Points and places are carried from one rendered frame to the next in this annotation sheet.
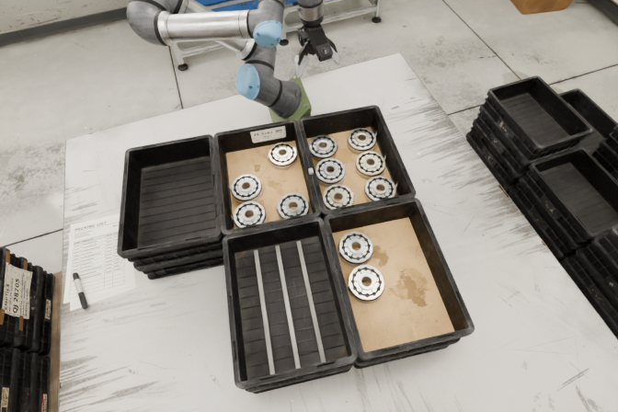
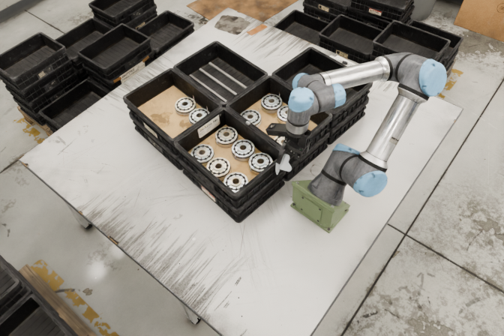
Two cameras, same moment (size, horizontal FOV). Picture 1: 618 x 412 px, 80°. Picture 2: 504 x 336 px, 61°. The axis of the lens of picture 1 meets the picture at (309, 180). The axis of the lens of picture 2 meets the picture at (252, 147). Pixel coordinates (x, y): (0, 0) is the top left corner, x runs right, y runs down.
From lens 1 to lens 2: 1.93 m
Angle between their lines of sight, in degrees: 69
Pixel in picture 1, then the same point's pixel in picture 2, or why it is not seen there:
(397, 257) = (174, 128)
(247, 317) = (235, 73)
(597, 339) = (50, 170)
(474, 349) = (120, 135)
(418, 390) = not seen: hidden behind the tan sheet
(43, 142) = not seen: outside the picture
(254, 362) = (220, 63)
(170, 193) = not seen: hidden behind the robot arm
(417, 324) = (151, 106)
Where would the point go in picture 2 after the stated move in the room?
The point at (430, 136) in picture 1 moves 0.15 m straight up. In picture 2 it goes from (190, 263) to (183, 246)
